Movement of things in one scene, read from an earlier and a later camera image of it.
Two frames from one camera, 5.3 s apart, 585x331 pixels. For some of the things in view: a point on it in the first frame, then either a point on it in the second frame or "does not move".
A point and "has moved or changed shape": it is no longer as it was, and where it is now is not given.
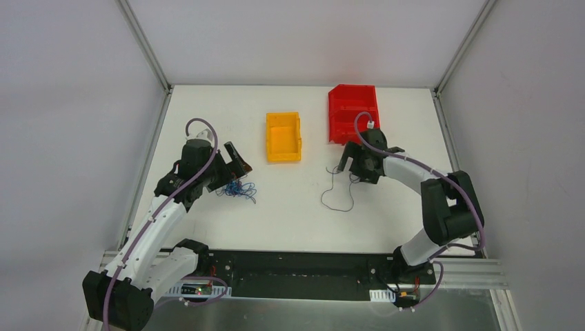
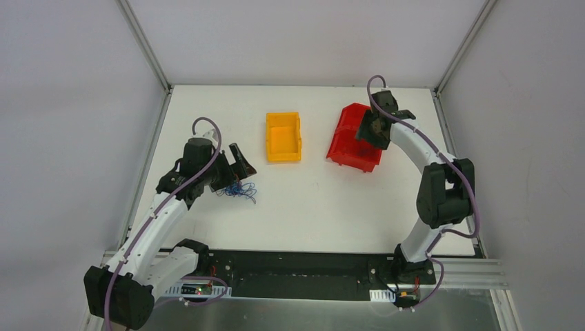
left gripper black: x=221 y=168 does not move
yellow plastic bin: x=283 y=143 does not move
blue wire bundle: x=236 y=188 does not move
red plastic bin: x=345 y=103 has moved or changed shape
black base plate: x=314 y=274 does not move
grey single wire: x=332 y=174 has moved or changed shape
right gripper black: x=352 y=161 -> x=372 y=129
